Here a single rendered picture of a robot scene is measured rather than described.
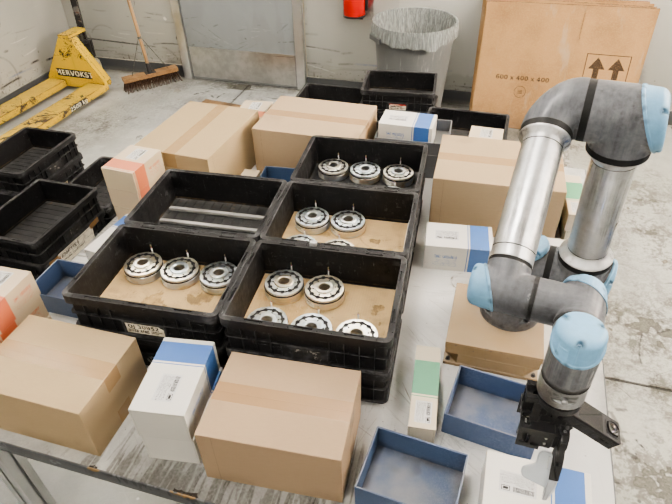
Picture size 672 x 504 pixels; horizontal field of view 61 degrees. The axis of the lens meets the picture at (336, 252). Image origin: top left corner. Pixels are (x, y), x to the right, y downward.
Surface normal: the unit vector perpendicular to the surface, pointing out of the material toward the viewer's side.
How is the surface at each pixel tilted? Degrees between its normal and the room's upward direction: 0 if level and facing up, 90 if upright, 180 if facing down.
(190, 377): 0
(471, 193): 90
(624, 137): 95
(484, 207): 90
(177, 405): 0
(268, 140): 90
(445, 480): 0
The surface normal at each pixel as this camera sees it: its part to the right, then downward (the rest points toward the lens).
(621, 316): -0.02, -0.78
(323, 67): -0.28, 0.61
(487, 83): -0.26, 0.40
